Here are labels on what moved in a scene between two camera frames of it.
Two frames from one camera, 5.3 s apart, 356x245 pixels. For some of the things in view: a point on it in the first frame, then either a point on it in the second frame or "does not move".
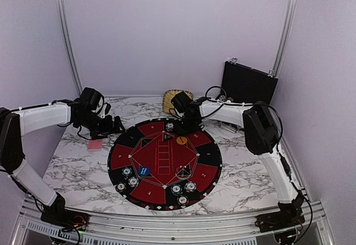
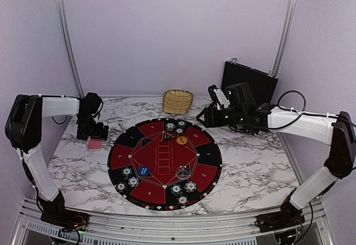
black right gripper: x=180 y=133 -> x=211 y=116
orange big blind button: x=181 y=140 does not move
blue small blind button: x=144 y=171 does not move
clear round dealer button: x=183 y=171 does not move
